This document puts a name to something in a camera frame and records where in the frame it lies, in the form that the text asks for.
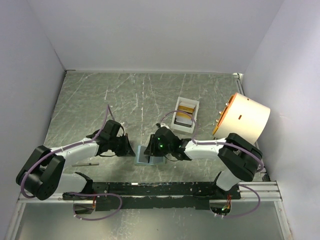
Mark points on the dark credit card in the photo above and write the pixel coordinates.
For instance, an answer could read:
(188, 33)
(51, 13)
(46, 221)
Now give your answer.
(142, 157)

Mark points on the gold card in tray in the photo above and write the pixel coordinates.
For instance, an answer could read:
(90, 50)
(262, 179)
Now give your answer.
(186, 109)

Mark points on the beige cylindrical drum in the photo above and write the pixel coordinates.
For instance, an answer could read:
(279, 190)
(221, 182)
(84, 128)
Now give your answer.
(242, 116)

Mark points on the white card tray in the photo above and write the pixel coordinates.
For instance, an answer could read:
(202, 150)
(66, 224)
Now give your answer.
(182, 121)

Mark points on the green card holder wallet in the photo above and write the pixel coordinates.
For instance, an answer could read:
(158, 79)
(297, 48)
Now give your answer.
(154, 160)

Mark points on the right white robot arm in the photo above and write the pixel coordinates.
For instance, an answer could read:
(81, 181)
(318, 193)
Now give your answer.
(241, 159)

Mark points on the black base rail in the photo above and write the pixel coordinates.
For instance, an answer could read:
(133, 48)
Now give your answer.
(166, 195)

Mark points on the small metal rod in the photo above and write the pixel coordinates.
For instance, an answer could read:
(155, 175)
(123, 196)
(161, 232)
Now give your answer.
(85, 164)

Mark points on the aluminium extrusion frame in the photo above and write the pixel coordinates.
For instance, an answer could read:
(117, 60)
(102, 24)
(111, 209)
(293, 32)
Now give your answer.
(255, 216)

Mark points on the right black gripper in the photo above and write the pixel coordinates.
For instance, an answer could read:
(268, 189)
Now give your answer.
(151, 150)

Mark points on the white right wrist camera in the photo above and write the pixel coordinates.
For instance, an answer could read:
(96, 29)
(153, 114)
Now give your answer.
(162, 125)

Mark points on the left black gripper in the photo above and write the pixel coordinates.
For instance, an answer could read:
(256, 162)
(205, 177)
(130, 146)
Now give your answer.
(127, 150)

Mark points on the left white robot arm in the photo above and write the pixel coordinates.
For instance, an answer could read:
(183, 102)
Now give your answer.
(43, 173)

